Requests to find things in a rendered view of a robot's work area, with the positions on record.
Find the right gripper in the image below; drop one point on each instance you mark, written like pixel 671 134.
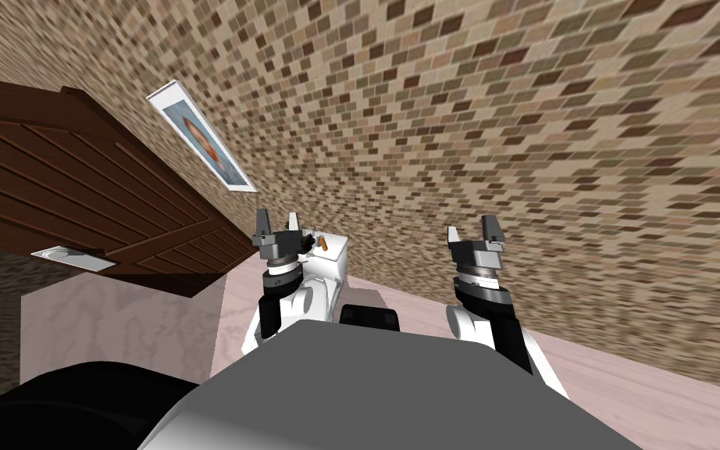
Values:
pixel 476 254

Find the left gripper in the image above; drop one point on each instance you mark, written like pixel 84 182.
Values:
pixel 282 244

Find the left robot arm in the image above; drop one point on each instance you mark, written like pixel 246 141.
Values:
pixel 275 309

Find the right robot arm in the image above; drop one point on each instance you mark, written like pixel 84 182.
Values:
pixel 497 319

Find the white toilet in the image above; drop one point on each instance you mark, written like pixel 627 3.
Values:
pixel 330 262

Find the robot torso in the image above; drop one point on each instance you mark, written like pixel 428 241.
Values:
pixel 385 394

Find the dark brown wooden door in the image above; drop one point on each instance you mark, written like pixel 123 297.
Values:
pixel 79 181

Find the white framed wall picture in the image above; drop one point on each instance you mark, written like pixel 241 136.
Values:
pixel 207 139

